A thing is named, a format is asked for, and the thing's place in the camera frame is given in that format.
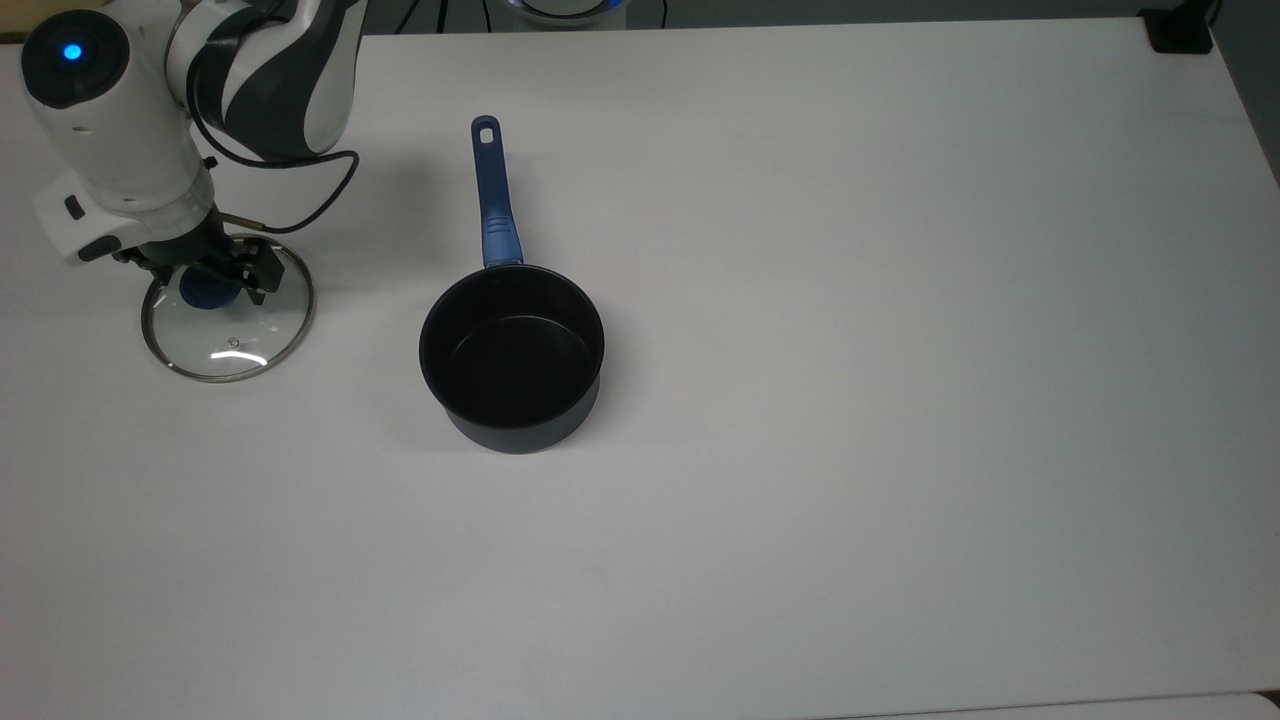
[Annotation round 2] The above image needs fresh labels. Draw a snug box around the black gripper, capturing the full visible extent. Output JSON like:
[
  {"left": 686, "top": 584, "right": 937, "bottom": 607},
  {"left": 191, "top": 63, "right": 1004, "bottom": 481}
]
[{"left": 112, "top": 205, "right": 287, "bottom": 307}]

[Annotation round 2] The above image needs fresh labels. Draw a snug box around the glass lid with blue knob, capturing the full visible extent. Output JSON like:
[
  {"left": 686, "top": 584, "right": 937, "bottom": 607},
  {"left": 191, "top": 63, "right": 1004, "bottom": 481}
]
[{"left": 140, "top": 233, "right": 317, "bottom": 383}]

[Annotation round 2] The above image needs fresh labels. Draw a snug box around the dark blue saucepan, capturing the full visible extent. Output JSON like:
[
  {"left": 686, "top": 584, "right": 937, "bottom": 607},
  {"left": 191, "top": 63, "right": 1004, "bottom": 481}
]
[{"left": 418, "top": 115, "right": 607, "bottom": 456}]

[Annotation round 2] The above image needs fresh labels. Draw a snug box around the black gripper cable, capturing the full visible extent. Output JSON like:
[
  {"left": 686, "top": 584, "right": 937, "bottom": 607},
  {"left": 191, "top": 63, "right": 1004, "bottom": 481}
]
[{"left": 185, "top": 40, "right": 361, "bottom": 234}]

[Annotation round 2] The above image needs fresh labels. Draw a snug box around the black mount block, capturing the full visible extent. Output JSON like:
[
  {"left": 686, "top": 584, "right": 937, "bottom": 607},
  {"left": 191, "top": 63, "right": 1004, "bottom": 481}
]
[{"left": 1143, "top": 0, "right": 1223, "bottom": 56}]

